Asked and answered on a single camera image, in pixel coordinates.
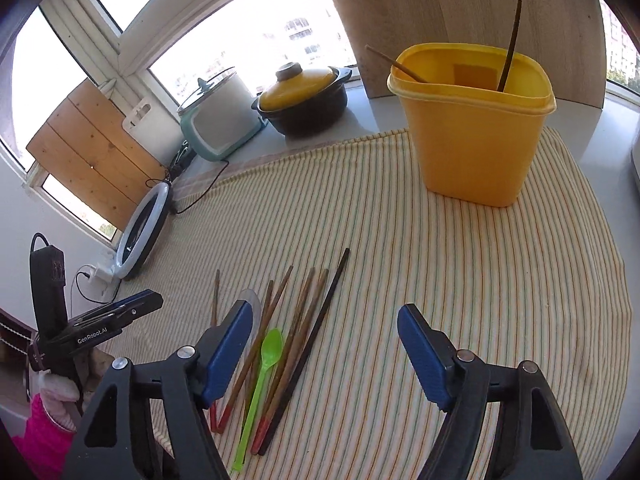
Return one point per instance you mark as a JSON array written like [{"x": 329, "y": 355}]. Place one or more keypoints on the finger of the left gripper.
[{"x": 95, "y": 322}]

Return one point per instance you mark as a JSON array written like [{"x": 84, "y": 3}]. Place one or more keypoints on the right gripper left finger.
[{"x": 116, "y": 440}]

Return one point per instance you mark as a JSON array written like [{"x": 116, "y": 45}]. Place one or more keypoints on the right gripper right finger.
[{"x": 531, "y": 440}]

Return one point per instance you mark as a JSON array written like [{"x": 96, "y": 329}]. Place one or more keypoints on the brown wooden chopstick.
[{"x": 213, "y": 322}]

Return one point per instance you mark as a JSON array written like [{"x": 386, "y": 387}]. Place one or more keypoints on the dark black chopstick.
[{"x": 270, "y": 426}]

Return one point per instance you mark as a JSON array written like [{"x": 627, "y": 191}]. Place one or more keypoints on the red-tipped wooden chopstick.
[{"x": 395, "y": 64}]

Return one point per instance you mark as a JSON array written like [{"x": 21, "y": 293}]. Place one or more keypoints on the left hand in glove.
[{"x": 57, "y": 393}]

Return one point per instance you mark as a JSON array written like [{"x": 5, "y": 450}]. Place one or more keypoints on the green plastic spoon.
[{"x": 270, "y": 355}]

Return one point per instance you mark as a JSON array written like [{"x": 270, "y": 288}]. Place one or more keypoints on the brown red-tipped chopstick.
[{"x": 297, "y": 347}]

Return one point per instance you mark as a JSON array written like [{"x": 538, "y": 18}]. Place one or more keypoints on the clear plastic spoon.
[{"x": 251, "y": 297}]

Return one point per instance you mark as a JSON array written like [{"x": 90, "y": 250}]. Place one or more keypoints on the pine plank board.
[{"x": 83, "y": 145}]

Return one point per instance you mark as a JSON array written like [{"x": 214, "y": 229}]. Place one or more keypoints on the white cutting board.
[{"x": 155, "y": 130}]

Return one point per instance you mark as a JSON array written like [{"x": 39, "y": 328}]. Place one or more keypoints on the striped table cloth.
[{"x": 541, "y": 280}]

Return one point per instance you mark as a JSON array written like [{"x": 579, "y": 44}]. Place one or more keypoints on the white teal electric cooker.
[{"x": 218, "y": 118}]

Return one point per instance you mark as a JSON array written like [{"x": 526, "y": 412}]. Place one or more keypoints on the black pot yellow lid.
[{"x": 304, "y": 102}]

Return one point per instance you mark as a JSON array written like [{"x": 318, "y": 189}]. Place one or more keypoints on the yellow plastic container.
[{"x": 475, "y": 115}]

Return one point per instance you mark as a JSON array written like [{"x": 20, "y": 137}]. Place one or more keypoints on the light wood board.
[{"x": 566, "y": 37}]

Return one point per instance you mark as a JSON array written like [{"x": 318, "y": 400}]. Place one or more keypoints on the white ring light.
[{"x": 141, "y": 232}]

